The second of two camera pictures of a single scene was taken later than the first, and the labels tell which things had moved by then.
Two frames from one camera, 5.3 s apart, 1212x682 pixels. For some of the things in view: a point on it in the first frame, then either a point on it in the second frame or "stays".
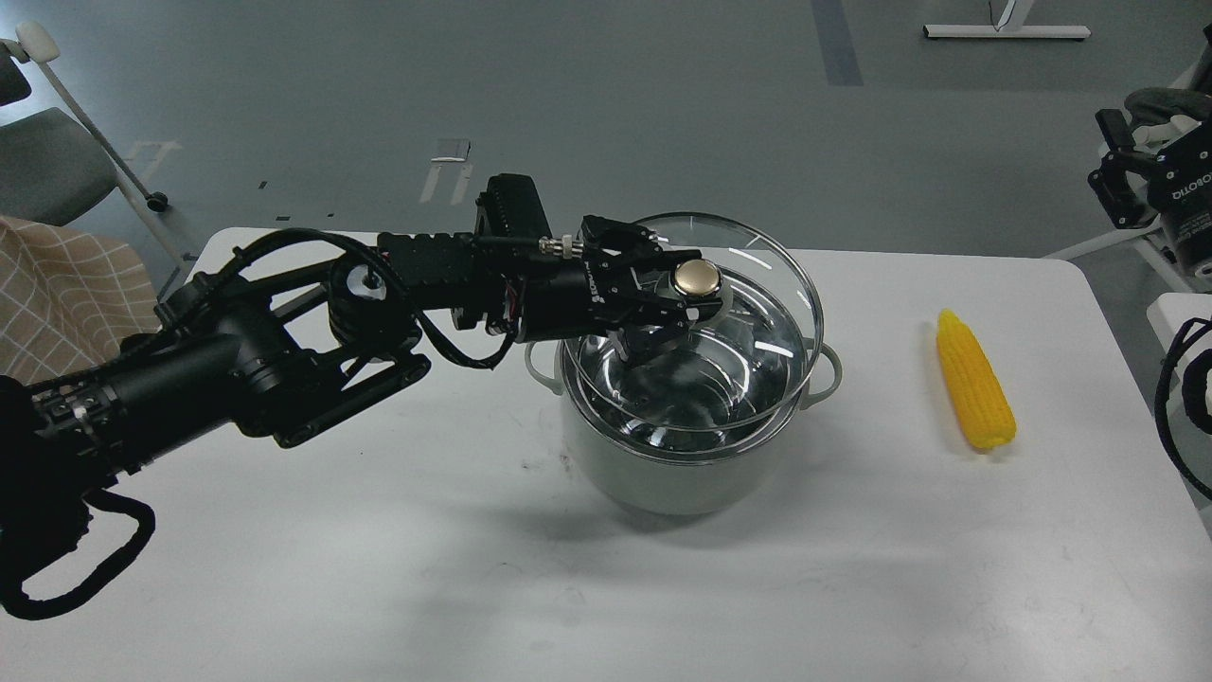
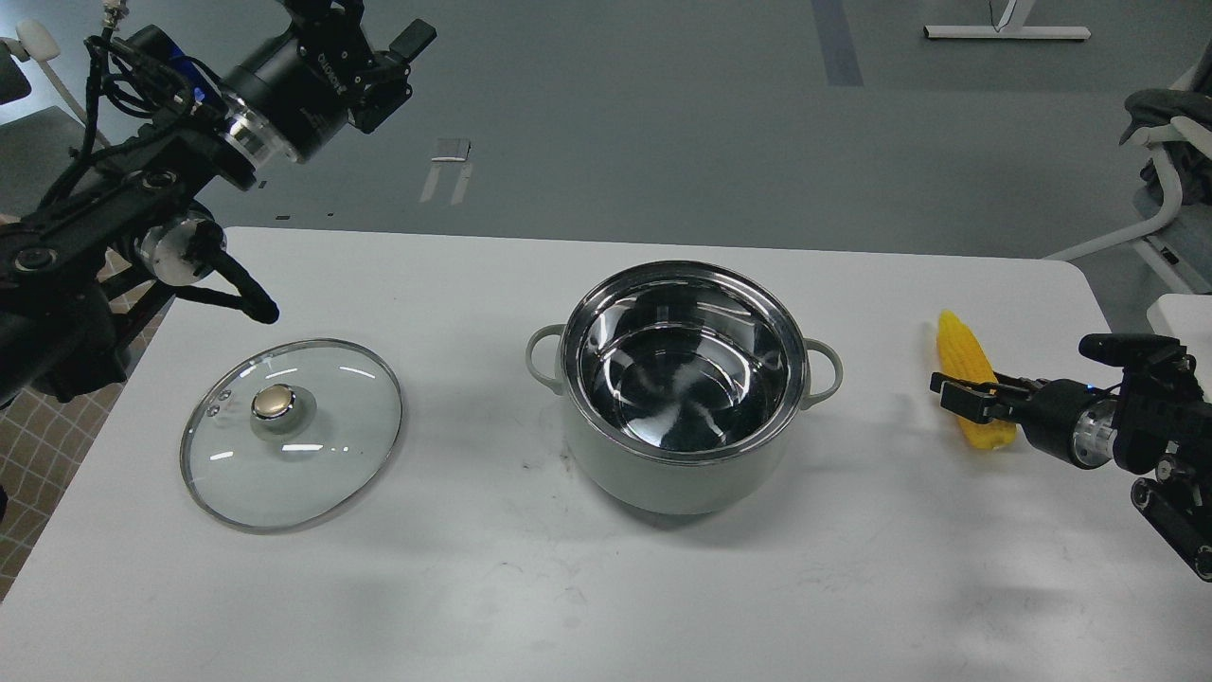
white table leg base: (1011, 26) stays
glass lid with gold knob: (741, 361) -> (286, 435)
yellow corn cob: (976, 386) stays
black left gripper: (620, 285) -> (293, 96)
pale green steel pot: (704, 421) stays
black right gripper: (1181, 186) -> (1069, 419)
